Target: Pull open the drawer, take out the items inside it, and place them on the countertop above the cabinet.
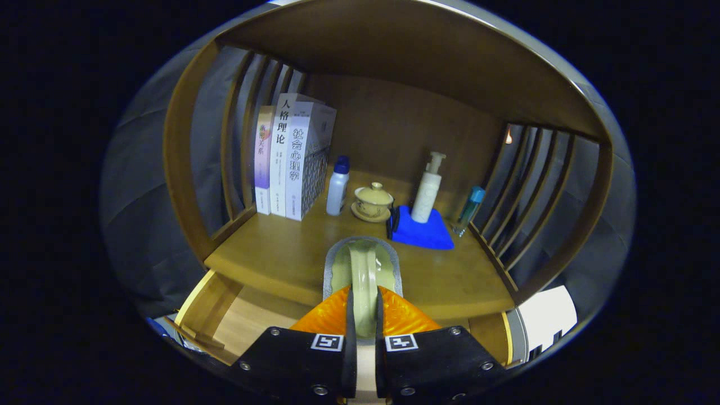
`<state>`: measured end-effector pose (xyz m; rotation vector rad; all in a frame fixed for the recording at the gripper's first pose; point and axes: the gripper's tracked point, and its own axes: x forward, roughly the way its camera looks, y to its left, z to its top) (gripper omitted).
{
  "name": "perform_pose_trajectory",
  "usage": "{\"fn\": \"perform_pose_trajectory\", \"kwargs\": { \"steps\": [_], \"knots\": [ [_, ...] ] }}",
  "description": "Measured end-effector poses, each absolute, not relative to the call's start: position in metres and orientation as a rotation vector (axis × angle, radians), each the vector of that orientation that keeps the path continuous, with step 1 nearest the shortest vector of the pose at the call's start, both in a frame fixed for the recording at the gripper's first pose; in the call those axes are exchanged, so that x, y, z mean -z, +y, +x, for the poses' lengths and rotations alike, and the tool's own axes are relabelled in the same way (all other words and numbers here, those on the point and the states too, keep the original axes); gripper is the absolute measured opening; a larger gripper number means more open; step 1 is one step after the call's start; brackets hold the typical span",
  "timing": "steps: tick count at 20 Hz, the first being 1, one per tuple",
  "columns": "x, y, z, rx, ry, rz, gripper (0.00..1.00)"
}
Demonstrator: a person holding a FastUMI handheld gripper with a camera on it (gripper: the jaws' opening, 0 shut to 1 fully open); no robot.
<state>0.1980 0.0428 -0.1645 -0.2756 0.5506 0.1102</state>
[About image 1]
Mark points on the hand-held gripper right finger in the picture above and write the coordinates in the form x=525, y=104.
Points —
x=380, y=360

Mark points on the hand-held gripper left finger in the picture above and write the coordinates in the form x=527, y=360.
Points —
x=350, y=360

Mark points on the brown wooden drawer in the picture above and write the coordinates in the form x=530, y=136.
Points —
x=253, y=320

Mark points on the wooden countertop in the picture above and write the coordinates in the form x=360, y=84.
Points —
x=281, y=253

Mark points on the brown wooden cabinet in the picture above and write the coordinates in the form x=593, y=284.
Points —
x=394, y=56

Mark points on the blue folded cloth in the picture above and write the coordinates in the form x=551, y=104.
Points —
x=422, y=233

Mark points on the yellow lidded teacup with saucer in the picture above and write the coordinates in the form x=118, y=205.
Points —
x=373, y=199

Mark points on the white bottle blue cap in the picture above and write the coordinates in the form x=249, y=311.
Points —
x=336, y=191

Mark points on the white pump bottle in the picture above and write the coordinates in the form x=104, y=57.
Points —
x=426, y=194

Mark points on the teal clear bottle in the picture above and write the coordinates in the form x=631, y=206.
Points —
x=469, y=208

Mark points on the pink purple book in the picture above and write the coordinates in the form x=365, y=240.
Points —
x=263, y=157

